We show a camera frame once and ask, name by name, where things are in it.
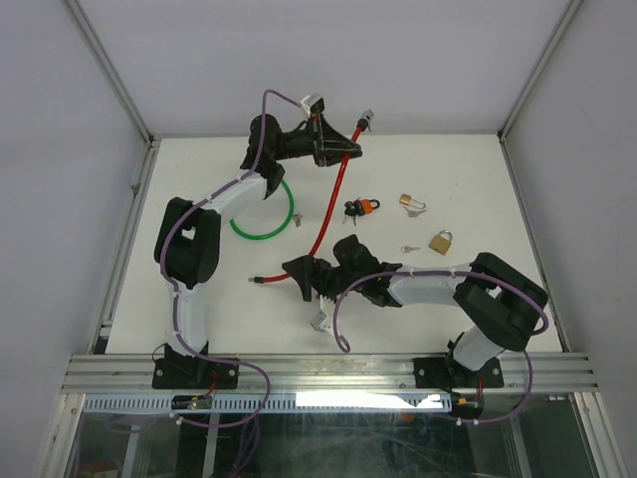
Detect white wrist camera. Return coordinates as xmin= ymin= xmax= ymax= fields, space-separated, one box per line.
xmin=300 ymin=94 xmax=324 ymax=117
xmin=310 ymin=294 xmax=337 ymax=333

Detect orange black padlock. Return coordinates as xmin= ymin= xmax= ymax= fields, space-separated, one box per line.
xmin=353 ymin=198 xmax=380 ymax=217

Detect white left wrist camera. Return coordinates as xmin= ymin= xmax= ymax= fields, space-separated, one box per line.
xmin=300 ymin=94 xmax=324 ymax=117

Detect large brass padlock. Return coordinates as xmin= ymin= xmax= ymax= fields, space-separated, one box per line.
xmin=428 ymin=230 xmax=454 ymax=255

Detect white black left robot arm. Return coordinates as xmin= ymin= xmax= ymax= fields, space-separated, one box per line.
xmin=152 ymin=114 xmax=367 ymax=389

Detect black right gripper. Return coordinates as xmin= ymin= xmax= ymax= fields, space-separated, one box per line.
xmin=281 ymin=255 xmax=364 ymax=310

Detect keys of orange padlock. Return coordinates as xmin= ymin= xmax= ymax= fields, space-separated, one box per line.
xmin=342 ymin=201 xmax=357 ymax=224

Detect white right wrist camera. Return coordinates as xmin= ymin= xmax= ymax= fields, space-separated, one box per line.
xmin=310 ymin=294 xmax=337 ymax=333

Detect silver keys of red lock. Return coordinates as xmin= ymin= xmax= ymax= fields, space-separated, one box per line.
xmin=361 ymin=110 xmax=374 ymax=130

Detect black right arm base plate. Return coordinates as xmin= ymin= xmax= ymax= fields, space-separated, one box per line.
xmin=413 ymin=357 xmax=504 ymax=390

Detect green cable lock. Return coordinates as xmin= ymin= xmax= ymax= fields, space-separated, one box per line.
xmin=230 ymin=180 xmax=296 ymax=241

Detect aluminium mounting rail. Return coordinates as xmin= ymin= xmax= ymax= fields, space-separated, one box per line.
xmin=62 ymin=353 xmax=599 ymax=394

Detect small brass long-shackle padlock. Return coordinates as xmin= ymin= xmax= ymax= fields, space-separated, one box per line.
xmin=399 ymin=193 xmax=427 ymax=210

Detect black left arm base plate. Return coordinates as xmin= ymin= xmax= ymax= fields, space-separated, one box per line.
xmin=151 ymin=356 xmax=240 ymax=390

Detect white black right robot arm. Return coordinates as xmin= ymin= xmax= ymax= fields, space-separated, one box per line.
xmin=282 ymin=235 xmax=548 ymax=391

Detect red cable lock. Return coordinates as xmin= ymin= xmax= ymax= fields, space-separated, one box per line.
xmin=248 ymin=117 xmax=365 ymax=284

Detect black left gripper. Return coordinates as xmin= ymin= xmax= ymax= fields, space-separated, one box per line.
xmin=274 ymin=114 xmax=363 ymax=168

